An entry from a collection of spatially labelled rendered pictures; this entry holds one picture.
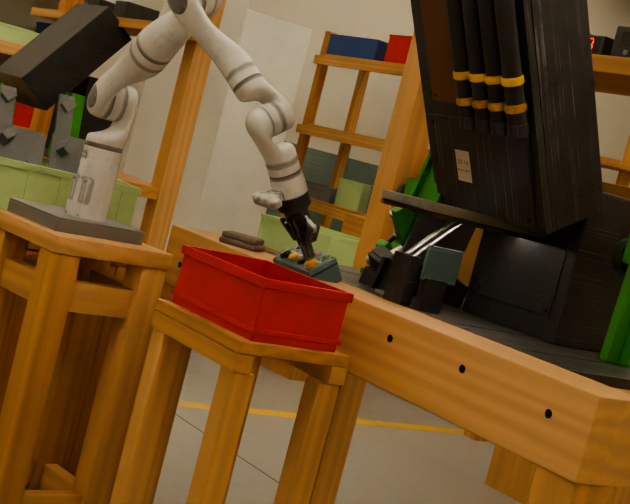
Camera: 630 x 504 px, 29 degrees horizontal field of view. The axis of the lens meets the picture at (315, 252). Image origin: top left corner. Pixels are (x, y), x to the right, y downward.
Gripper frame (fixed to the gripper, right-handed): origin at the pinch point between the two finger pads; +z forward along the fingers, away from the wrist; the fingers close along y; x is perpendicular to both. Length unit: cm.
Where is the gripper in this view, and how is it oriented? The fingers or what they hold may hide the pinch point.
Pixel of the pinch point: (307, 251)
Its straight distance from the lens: 268.2
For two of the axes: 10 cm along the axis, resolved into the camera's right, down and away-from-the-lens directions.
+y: -5.5, -2.0, 8.1
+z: 2.5, 8.8, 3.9
